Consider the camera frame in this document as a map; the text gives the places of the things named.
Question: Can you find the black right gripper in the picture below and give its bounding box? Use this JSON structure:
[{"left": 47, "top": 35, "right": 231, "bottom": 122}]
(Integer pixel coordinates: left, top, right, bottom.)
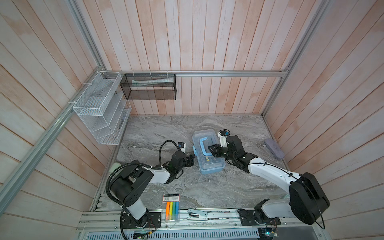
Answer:
[{"left": 207, "top": 143, "right": 235, "bottom": 162}]

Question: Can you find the black wire mesh basket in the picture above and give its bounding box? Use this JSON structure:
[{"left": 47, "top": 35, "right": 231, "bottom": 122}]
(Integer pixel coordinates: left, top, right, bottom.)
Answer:
[{"left": 120, "top": 73, "right": 177, "bottom": 101}]

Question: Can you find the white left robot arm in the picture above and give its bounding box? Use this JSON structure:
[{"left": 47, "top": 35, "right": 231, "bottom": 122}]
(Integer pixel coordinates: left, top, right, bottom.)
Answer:
[{"left": 106, "top": 151, "right": 195, "bottom": 222}]

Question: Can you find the highlighter marker pack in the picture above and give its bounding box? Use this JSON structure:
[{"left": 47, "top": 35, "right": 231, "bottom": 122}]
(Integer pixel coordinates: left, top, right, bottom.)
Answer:
[{"left": 163, "top": 194, "right": 180, "bottom": 223}]

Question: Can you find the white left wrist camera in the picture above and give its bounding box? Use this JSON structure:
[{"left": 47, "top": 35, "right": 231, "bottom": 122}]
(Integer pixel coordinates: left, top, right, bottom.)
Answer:
[{"left": 178, "top": 142, "right": 186, "bottom": 153}]

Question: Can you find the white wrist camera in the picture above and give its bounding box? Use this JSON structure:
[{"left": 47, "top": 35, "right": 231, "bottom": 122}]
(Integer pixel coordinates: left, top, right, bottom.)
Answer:
[
  {"left": 178, "top": 142, "right": 186, "bottom": 153},
  {"left": 218, "top": 129, "right": 230, "bottom": 148}
]

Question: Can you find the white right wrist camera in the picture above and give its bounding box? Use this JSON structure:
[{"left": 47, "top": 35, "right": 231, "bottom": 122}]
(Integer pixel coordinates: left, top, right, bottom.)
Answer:
[{"left": 218, "top": 129, "right": 230, "bottom": 148}]

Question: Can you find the aluminium mounting rail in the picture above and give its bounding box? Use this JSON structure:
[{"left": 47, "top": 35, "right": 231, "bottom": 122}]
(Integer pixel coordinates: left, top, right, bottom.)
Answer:
[{"left": 76, "top": 207, "right": 325, "bottom": 233}]

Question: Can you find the blue clear-lid tool box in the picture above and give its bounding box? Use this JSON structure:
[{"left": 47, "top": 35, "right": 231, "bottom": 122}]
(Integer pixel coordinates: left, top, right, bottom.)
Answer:
[{"left": 193, "top": 129, "right": 226, "bottom": 175}]

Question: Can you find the white wire mesh shelf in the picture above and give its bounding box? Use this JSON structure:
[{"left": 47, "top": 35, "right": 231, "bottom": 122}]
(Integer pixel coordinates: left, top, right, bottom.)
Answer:
[{"left": 73, "top": 72, "right": 132, "bottom": 145}]

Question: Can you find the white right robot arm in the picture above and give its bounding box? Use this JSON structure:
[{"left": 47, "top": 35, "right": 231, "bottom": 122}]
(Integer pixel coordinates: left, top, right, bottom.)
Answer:
[{"left": 208, "top": 136, "right": 330, "bottom": 225}]

